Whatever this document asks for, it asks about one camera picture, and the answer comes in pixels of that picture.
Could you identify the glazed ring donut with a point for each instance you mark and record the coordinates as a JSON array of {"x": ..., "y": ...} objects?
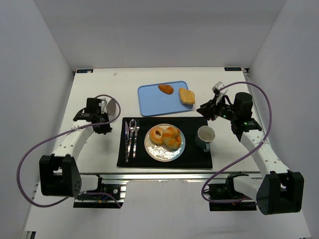
[{"x": 156, "y": 135}]

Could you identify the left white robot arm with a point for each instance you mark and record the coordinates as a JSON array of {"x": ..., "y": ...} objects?
[{"x": 59, "y": 174}]

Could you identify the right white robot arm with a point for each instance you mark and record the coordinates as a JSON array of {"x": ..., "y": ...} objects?
[{"x": 281, "y": 190}]

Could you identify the right blue corner label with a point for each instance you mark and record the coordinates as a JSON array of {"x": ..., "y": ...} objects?
[{"x": 232, "y": 69}]

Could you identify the silver fork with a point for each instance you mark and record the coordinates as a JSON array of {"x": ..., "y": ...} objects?
[{"x": 135, "y": 137}]

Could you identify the white and blue plate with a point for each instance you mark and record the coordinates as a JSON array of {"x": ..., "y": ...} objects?
[{"x": 163, "y": 153}]

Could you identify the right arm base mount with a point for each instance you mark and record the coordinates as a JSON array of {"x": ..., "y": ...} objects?
[{"x": 226, "y": 191}]

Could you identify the round orange striped bun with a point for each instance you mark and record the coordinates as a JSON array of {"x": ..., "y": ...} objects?
[{"x": 171, "y": 137}]

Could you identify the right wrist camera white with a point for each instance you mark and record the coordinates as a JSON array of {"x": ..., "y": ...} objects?
[{"x": 219, "y": 93}]

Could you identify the small brown croissant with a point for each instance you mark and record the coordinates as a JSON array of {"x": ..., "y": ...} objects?
[{"x": 167, "y": 89}]

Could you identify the left blue corner label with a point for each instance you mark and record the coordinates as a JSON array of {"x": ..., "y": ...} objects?
[{"x": 84, "y": 71}]

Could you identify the metal spatula wooden handle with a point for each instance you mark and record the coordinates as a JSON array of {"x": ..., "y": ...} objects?
[{"x": 108, "y": 107}]

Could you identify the blue plastic tray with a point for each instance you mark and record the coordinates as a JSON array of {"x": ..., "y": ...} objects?
[{"x": 153, "y": 102}]

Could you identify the silver knife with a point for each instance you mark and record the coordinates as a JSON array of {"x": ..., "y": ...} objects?
[{"x": 126, "y": 142}]

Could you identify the aluminium table edge rail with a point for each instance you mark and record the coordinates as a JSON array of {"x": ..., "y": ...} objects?
[{"x": 154, "y": 176}]

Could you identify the blue corner label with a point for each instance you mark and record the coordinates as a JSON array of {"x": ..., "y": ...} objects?
[
  {"x": 84, "y": 71},
  {"x": 232, "y": 69}
]

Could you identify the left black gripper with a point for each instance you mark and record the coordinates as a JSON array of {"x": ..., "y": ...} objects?
[{"x": 102, "y": 127}]

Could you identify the silver spoon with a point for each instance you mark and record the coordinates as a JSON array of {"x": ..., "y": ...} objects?
[{"x": 132, "y": 128}]

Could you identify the dark green mug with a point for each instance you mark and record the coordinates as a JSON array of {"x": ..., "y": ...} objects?
[{"x": 204, "y": 137}]

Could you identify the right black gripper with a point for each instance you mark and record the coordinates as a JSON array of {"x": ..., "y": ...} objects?
[{"x": 212, "y": 109}]

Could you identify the toast bread slice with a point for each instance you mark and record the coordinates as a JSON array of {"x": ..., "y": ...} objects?
[{"x": 187, "y": 97}]

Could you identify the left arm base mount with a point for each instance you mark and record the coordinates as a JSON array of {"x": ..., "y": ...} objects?
[{"x": 109, "y": 194}]

